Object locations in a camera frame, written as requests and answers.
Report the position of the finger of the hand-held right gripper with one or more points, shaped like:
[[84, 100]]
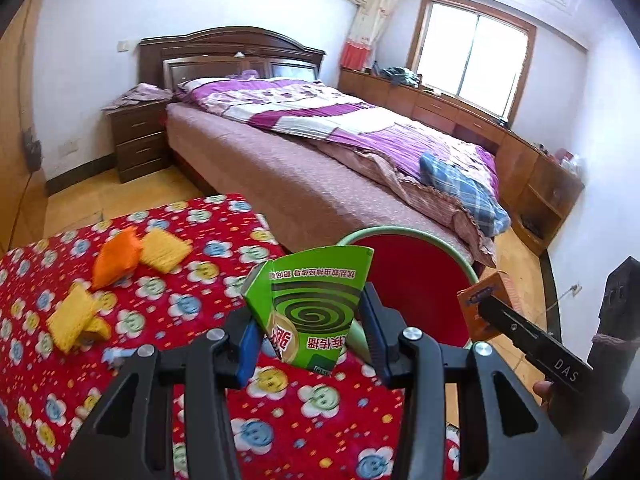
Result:
[[540, 347]]

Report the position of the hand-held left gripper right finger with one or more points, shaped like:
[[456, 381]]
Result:
[[380, 355]]

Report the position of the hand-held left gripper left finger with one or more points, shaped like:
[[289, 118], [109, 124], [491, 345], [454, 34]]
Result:
[[247, 355]]

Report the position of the small brown cardboard box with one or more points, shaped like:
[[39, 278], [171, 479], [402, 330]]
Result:
[[475, 317]]

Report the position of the red bin with green rim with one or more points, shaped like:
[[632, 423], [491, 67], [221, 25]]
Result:
[[415, 285]]

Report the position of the green cardboard box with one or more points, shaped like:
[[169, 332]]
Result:
[[310, 305]]

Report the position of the yellow foam net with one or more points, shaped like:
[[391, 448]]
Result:
[[100, 329], [70, 317], [165, 250]]

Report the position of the orange foam net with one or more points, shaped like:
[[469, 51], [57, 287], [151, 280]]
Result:
[[115, 260]]

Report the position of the person's right hand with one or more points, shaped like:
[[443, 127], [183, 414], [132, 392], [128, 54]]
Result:
[[542, 392]]

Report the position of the red smiley flower tablecloth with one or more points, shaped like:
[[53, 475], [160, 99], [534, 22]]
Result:
[[125, 400]]

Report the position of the small red container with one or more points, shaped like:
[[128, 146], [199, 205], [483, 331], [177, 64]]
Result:
[[562, 154]]

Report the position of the low wooden cabinet row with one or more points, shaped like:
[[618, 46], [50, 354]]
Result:
[[525, 160]]

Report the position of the blue plaid cloth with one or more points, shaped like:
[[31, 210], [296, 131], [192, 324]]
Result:
[[465, 190]]

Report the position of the purple patterned quilt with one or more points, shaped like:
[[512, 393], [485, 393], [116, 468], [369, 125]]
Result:
[[360, 125]]

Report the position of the dark wooden nightstand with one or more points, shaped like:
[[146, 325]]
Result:
[[140, 142]]

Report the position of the purple pillow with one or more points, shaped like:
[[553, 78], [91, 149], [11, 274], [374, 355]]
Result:
[[220, 87]]

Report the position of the dark green clothes pile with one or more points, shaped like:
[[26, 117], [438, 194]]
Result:
[[402, 76]]

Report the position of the pink clothes pile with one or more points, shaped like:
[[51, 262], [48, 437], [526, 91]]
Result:
[[137, 95]]

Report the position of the wooden framed window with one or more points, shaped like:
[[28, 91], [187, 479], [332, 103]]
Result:
[[475, 55]]

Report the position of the black hanging bag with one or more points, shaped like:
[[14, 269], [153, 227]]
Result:
[[31, 152]]

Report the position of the dark wooden bed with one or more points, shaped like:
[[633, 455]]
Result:
[[225, 45]]

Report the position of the light wooden wardrobe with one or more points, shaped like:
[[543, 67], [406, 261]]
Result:
[[15, 135]]

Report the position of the white and red curtain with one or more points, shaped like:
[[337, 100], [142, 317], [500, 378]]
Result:
[[367, 35]]

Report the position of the white wall outlet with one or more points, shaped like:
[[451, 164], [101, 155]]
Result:
[[67, 147]]

